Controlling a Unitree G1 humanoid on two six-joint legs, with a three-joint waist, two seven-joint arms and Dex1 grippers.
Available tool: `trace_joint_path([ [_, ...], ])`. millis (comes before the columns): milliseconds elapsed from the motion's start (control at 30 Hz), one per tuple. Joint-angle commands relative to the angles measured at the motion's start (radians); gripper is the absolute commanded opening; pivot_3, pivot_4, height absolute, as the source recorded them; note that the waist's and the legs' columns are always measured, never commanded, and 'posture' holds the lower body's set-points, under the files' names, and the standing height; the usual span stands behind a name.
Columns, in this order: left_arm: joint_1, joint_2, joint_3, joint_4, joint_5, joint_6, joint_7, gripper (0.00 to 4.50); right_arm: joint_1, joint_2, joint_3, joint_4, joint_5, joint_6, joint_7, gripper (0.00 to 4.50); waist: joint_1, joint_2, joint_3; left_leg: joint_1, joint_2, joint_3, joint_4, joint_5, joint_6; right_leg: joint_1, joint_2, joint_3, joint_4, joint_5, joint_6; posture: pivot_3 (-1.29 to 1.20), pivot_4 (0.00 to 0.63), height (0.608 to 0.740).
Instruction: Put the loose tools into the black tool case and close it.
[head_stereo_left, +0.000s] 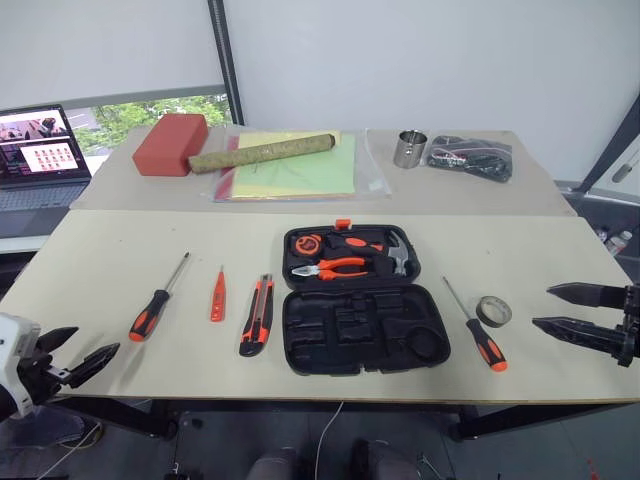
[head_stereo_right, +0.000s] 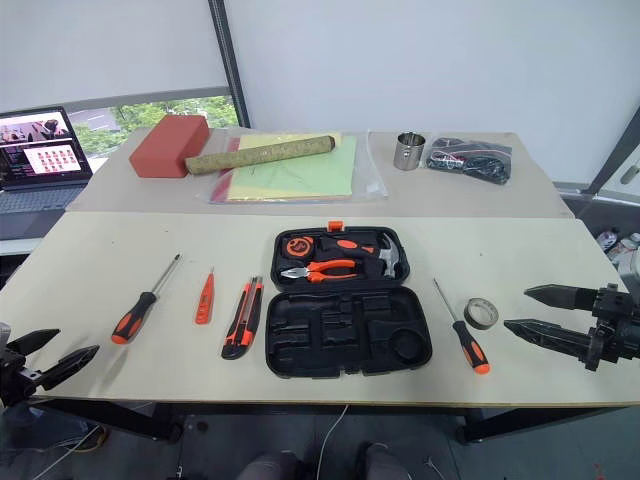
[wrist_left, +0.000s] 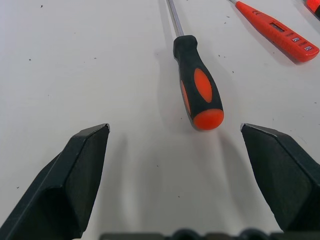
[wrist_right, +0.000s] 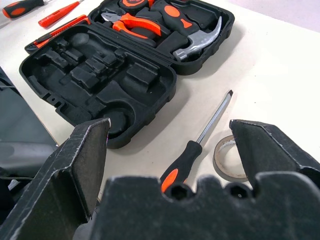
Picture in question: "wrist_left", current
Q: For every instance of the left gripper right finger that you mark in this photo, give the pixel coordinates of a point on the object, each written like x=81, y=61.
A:
x=287, y=180

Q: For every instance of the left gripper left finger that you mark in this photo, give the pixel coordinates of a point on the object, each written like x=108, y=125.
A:
x=62, y=187

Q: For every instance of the black and orange screwdriver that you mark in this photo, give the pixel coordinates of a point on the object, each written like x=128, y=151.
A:
x=197, y=100

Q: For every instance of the orange voltage tester pen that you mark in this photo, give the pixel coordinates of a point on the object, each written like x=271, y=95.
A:
x=270, y=27

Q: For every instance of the red and black hand tool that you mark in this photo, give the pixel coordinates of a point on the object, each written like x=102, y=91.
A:
x=313, y=5

